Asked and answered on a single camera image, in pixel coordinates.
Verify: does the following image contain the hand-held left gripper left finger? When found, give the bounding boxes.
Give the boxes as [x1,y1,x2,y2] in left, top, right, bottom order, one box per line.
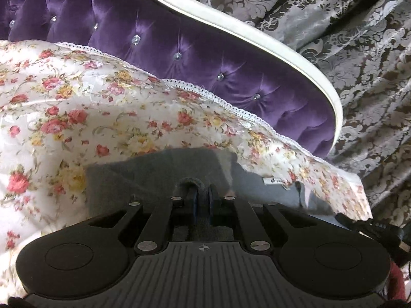
[111,186,199,255]

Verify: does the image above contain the grey argyle sweater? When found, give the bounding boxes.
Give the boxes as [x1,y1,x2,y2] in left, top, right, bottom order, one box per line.
[84,148,342,232]

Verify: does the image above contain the floral blanket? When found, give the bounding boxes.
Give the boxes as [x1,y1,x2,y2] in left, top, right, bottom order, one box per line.
[0,38,373,296]

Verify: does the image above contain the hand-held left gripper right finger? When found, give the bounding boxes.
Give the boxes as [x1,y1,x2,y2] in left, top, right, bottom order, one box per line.
[207,186,302,253]

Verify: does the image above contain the person's dark red clothing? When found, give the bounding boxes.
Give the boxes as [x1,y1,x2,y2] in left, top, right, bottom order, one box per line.
[387,263,411,308]

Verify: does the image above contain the purple tufted headboard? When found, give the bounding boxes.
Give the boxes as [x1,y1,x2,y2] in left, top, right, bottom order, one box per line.
[0,0,342,159]

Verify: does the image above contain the grey damask curtain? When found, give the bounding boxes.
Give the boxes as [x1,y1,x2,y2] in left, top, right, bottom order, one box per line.
[157,0,411,228]

